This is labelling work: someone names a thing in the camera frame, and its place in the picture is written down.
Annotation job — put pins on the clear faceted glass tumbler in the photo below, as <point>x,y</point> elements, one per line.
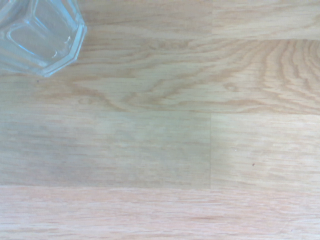
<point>37,32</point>

